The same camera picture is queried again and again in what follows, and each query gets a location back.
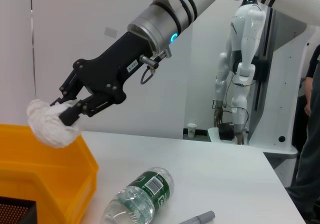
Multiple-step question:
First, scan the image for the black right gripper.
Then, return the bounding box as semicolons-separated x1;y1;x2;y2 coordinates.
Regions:
49;31;158;127

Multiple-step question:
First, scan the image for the white paper ball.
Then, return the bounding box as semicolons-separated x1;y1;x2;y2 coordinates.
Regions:
26;97;82;149

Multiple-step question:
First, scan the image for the clear water bottle green label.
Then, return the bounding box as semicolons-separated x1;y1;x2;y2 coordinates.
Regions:
100;166;175;224

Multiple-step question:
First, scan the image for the black mesh pen holder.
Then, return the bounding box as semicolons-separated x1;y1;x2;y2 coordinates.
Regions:
0;196;38;224

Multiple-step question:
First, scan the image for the grey marker pen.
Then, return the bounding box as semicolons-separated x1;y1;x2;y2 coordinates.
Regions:
178;210;216;224

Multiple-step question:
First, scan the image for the translucent tape piece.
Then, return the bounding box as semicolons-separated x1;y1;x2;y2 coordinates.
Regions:
104;26;118;38

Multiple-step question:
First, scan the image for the silver connector plug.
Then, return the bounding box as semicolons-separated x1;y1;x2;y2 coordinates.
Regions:
139;54;160;69

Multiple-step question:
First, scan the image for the yellow plastic storage bin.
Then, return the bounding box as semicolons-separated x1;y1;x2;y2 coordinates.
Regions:
0;123;100;224

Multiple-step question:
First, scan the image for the white paper cup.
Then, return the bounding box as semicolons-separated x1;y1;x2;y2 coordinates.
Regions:
186;122;198;140

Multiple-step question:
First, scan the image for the small black box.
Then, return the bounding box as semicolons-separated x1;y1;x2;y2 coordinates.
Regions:
218;121;236;142

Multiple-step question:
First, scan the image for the white humanoid robot black visor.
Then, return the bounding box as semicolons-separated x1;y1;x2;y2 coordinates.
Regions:
212;0;267;146

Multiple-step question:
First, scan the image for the person in dark clothes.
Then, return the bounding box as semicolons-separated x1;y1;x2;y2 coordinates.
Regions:
286;43;320;221

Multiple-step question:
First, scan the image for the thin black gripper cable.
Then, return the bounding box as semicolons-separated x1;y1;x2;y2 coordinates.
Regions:
140;47;173;85

